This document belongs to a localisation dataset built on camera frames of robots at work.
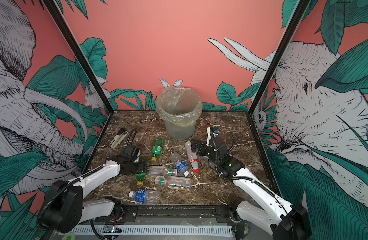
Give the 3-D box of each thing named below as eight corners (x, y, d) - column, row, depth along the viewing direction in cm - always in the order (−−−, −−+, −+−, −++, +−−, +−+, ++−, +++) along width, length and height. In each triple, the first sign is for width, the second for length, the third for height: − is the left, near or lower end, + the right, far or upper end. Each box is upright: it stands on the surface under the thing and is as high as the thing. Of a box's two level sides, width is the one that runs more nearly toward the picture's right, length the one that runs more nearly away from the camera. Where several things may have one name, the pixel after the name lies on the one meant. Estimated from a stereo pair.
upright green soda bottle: (151, 162, 95) (149, 157, 90) (157, 141, 105) (155, 136, 100) (158, 162, 94) (157, 158, 90) (164, 142, 104) (163, 137, 100)
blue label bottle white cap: (183, 180, 87) (183, 176, 83) (169, 159, 96) (168, 155, 91) (191, 174, 90) (192, 170, 85) (177, 154, 98) (176, 150, 94)
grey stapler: (111, 147, 101) (108, 143, 97) (123, 131, 110) (121, 127, 106) (116, 149, 100) (113, 145, 97) (128, 133, 109) (126, 129, 105)
